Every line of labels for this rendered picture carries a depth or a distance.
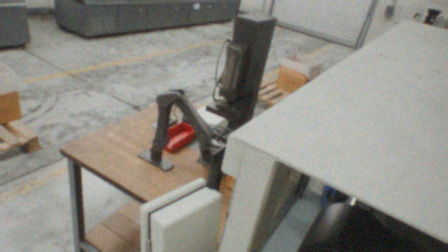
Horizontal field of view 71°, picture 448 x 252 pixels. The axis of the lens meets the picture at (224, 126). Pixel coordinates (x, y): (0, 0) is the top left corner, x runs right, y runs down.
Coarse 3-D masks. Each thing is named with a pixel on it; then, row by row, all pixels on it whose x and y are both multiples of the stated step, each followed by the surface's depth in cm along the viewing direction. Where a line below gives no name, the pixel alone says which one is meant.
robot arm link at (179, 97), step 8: (176, 88) 149; (184, 88) 147; (160, 96) 144; (168, 96) 143; (176, 96) 141; (184, 96) 145; (160, 104) 146; (168, 104) 144; (176, 104) 144; (184, 104) 144; (184, 112) 145; (192, 112) 144; (192, 120) 146; (200, 120) 146; (192, 128) 147; (200, 128) 145; (208, 128) 148; (208, 136) 146
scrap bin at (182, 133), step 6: (174, 126) 190; (180, 126) 197; (186, 126) 196; (174, 132) 193; (180, 132) 196; (186, 132) 197; (192, 132) 189; (174, 138) 189; (180, 138) 190; (186, 138) 184; (192, 138) 191; (174, 144) 175; (180, 144) 181; (168, 150) 176; (174, 150) 177
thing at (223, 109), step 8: (240, 96) 194; (208, 104) 183; (216, 104) 177; (224, 104) 177; (232, 104) 179; (216, 112) 180; (224, 112) 178; (232, 112) 180; (240, 112) 184; (232, 120) 178
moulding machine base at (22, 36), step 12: (0, 0) 453; (12, 0) 466; (24, 0) 479; (0, 12) 459; (12, 12) 472; (24, 12) 486; (0, 24) 465; (12, 24) 478; (24, 24) 493; (0, 36) 471; (12, 36) 485; (24, 36) 500; (0, 48) 489; (12, 48) 498
